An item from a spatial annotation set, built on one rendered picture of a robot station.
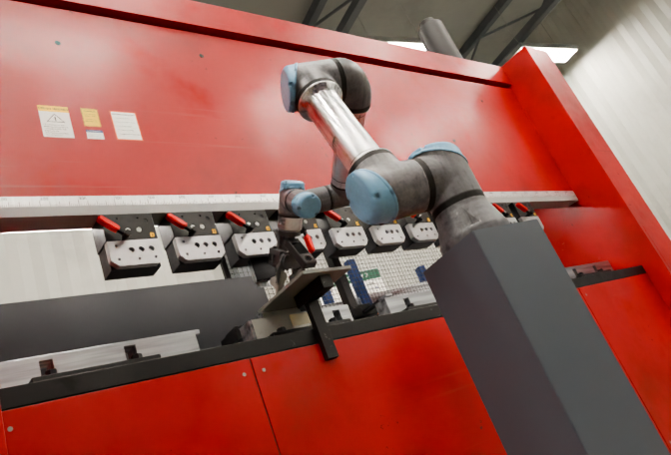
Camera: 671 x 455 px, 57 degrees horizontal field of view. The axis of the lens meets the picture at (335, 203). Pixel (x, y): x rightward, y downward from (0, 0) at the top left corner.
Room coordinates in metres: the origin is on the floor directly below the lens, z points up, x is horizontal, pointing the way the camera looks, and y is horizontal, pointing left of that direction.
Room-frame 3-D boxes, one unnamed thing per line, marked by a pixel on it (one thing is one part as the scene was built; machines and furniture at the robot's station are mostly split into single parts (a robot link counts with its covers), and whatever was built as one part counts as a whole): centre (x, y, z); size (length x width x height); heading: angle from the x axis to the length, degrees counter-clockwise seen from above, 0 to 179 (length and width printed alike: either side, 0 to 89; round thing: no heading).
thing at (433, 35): (3.36, -1.01, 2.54); 0.32 x 0.24 x 0.47; 135
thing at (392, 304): (2.76, -0.60, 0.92); 1.68 x 0.06 x 0.10; 135
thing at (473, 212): (1.23, -0.23, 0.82); 0.15 x 0.15 x 0.10
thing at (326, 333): (1.74, 0.16, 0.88); 0.14 x 0.04 x 0.22; 45
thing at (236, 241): (1.85, 0.31, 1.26); 0.15 x 0.09 x 0.17; 135
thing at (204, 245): (1.71, 0.45, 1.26); 0.15 x 0.09 x 0.17; 135
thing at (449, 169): (1.22, -0.23, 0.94); 0.13 x 0.12 x 0.14; 113
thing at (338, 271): (1.76, 0.19, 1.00); 0.26 x 0.18 x 0.01; 45
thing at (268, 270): (1.87, 0.29, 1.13); 0.10 x 0.02 x 0.10; 135
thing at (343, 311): (1.91, 0.25, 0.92); 0.39 x 0.06 x 0.10; 135
